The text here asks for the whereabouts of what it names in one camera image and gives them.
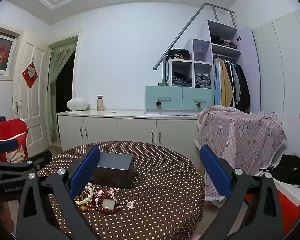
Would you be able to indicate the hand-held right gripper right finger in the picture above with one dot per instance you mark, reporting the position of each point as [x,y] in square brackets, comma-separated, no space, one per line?
[215,172]

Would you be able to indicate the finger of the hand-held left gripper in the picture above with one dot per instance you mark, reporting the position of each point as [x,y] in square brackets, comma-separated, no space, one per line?
[5,146]
[12,168]

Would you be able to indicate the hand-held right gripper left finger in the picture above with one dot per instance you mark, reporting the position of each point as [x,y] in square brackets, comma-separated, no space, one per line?
[85,171]

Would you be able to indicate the black metal box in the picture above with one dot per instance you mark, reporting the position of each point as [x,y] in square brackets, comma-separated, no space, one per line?
[115,170]

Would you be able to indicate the pink bear hair clip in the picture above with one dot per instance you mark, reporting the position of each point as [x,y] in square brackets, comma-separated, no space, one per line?
[111,192]

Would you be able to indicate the colourful trinkets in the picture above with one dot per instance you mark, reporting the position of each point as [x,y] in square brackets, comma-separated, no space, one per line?
[83,208]

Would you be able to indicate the pale jade pendant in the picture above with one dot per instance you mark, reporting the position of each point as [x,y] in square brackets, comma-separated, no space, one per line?
[109,204]

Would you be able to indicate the pink heart hair clip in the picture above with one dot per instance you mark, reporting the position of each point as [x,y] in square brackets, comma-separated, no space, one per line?
[130,205]

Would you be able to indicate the red chair cover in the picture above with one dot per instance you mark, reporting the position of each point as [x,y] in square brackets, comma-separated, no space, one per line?
[12,130]

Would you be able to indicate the pink chequered covered chair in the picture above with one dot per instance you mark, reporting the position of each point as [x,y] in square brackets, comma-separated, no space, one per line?
[242,137]

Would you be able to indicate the white panel door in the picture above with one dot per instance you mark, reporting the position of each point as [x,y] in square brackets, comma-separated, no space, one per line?
[35,110]

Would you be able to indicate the white low cabinet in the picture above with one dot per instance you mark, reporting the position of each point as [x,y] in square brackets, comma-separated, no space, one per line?
[130,127]

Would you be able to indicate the white bag on cabinet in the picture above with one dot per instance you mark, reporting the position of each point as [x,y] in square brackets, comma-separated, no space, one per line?
[78,104]

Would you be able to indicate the beige bottle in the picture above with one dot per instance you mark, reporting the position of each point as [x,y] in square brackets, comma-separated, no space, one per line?
[100,103]

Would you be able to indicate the red diamond door decoration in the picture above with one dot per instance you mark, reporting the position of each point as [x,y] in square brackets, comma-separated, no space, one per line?
[29,74]

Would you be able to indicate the black bag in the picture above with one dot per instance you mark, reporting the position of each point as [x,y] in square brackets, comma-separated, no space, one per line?
[292,168]

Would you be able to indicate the red plastic box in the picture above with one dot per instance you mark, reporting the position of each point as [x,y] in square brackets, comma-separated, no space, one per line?
[290,210]

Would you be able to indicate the light blue drawer unit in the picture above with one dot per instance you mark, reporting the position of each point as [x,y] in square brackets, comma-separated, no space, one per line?
[165,100]

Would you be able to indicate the row of hanging clothes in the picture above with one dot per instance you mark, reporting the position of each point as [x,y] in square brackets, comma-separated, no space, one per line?
[233,82]

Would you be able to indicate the grey folded clothes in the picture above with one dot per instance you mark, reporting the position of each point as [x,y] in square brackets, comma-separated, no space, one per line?
[203,80]

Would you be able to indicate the red paper window decoration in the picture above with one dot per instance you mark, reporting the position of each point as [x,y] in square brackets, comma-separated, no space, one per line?
[2,53]

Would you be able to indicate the white framed window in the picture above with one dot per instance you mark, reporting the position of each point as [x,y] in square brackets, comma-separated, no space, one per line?
[2,52]

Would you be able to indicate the green curtain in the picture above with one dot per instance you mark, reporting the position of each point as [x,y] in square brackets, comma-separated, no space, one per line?
[56,67]

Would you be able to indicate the dark folded clothes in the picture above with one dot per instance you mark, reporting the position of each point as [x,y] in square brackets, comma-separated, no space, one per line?
[181,78]

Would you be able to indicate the white wardrobe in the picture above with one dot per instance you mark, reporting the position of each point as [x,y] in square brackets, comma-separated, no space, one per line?
[285,80]

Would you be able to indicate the white stepped shelf unit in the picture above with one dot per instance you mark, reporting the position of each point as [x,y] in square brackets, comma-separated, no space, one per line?
[202,52]

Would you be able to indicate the lilac wardrobe door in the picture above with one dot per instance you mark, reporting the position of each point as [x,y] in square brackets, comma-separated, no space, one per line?
[247,55]

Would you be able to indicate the dark patterned folded blanket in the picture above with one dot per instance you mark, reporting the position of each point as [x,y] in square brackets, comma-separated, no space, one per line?
[178,54]

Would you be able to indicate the folded clothes pile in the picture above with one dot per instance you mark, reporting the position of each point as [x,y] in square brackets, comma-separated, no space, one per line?
[223,42]

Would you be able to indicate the grey metal handrail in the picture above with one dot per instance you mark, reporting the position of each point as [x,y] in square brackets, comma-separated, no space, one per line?
[180,33]

